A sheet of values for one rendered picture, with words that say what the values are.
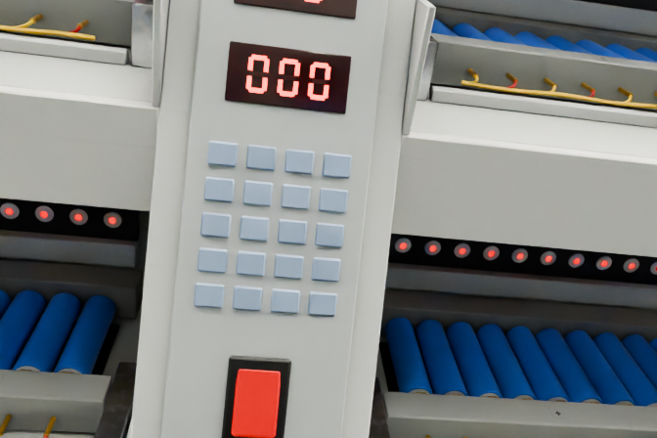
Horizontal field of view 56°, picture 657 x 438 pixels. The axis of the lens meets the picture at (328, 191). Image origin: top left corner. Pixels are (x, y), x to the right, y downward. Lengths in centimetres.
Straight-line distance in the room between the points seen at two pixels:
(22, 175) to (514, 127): 21
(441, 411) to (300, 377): 12
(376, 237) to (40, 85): 14
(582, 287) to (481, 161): 23
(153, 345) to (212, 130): 9
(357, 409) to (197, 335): 7
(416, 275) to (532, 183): 17
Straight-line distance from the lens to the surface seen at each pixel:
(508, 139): 27
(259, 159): 24
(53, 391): 34
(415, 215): 26
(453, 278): 43
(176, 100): 24
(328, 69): 24
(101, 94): 26
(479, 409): 36
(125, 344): 40
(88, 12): 32
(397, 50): 25
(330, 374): 25
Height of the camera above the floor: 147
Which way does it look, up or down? 3 degrees down
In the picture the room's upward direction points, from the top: 6 degrees clockwise
